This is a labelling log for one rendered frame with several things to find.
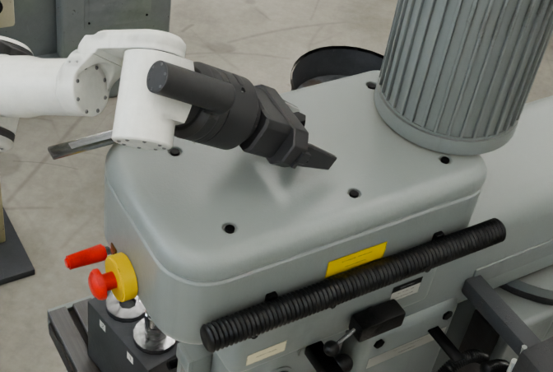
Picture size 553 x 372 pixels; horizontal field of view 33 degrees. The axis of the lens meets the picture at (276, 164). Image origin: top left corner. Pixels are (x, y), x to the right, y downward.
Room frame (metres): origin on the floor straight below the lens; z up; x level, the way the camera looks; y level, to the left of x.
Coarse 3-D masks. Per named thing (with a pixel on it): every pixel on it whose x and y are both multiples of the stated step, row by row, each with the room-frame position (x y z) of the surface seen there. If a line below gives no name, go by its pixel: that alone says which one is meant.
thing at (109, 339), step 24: (96, 312) 1.24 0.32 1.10; (120, 312) 1.24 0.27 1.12; (144, 312) 1.25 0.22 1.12; (96, 336) 1.24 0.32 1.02; (120, 336) 1.19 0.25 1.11; (144, 336) 1.19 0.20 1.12; (96, 360) 1.24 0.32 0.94; (120, 360) 1.18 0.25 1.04; (144, 360) 1.14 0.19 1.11; (168, 360) 1.15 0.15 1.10
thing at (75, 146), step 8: (88, 136) 0.88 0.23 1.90; (96, 136) 0.88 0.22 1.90; (104, 136) 0.88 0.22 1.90; (64, 144) 0.85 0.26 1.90; (72, 144) 0.85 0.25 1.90; (80, 144) 0.86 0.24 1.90; (88, 144) 0.86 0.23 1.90; (96, 144) 0.86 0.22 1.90; (104, 144) 0.87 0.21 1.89; (56, 152) 0.83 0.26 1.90; (64, 152) 0.84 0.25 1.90; (72, 152) 0.84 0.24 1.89; (80, 152) 0.85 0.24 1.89
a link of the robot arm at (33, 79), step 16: (0, 48) 0.90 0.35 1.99; (16, 48) 0.92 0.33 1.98; (0, 64) 0.85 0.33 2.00; (16, 64) 0.84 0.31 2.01; (32, 64) 0.84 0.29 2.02; (48, 64) 0.84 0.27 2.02; (0, 80) 0.83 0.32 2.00; (16, 80) 0.83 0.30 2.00; (32, 80) 0.82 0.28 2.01; (48, 80) 0.82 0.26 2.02; (0, 96) 0.82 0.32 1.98; (16, 96) 0.82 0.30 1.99; (32, 96) 0.81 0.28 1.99; (48, 96) 0.81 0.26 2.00; (0, 112) 0.82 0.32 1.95; (16, 112) 0.82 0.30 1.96; (32, 112) 0.82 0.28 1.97; (48, 112) 0.81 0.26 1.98; (64, 112) 0.80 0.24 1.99
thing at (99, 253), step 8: (88, 248) 0.86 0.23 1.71; (96, 248) 0.86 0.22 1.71; (104, 248) 0.87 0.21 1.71; (72, 256) 0.84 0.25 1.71; (80, 256) 0.85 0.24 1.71; (88, 256) 0.85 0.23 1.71; (96, 256) 0.85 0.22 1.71; (104, 256) 0.86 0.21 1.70; (72, 264) 0.83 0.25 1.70; (80, 264) 0.84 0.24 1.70; (88, 264) 0.85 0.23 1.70
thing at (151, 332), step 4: (144, 324) 1.19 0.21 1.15; (148, 324) 1.18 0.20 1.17; (152, 324) 1.18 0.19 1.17; (144, 328) 1.19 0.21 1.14; (148, 328) 1.18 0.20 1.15; (152, 328) 1.18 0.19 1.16; (156, 328) 1.18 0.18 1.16; (144, 332) 1.19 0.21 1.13; (148, 332) 1.18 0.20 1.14; (152, 332) 1.18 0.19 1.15; (156, 332) 1.18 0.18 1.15; (160, 332) 1.18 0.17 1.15; (148, 336) 1.18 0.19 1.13; (152, 336) 1.18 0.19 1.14; (156, 336) 1.18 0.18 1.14; (160, 336) 1.18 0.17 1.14; (164, 336) 1.19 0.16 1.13; (148, 340) 1.18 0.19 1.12; (152, 340) 1.18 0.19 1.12; (156, 340) 1.18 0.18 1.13; (160, 340) 1.18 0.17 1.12
